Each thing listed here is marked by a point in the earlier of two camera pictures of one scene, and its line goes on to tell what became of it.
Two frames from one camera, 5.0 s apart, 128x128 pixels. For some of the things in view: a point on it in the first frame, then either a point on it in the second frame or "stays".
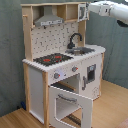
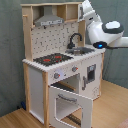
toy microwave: x=83 y=14 stays
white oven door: x=85 y=104 stays
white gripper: x=97 y=7 -> x=91 y=18
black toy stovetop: x=52 y=59 stays
